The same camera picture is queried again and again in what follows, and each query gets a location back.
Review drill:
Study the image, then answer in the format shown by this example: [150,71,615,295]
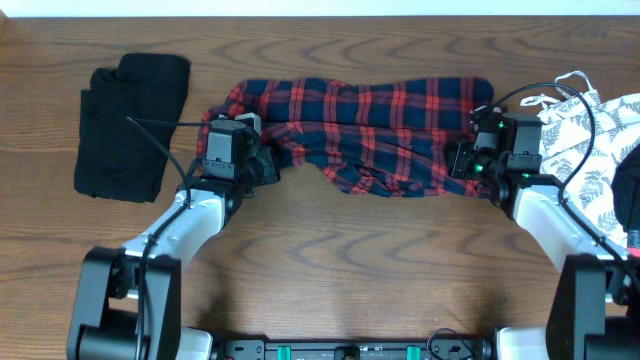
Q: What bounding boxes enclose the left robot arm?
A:
[66,113,280,360]

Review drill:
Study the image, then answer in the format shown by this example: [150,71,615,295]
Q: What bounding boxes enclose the red object at edge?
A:
[627,230,640,257]

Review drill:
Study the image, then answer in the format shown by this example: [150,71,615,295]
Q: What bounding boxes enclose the black folded garment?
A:
[74,53,191,203]

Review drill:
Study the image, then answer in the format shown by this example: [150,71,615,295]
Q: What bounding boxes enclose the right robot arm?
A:
[446,109,639,360]

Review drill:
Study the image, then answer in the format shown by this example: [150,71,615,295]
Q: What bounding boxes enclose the white fern print cloth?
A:
[520,70,639,247]

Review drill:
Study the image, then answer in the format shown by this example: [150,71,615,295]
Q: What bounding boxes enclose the red navy plaid shirt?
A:
[202,77,494,198]

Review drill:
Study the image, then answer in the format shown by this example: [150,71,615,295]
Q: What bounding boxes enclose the dark navy garment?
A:
[611,146,640,232]

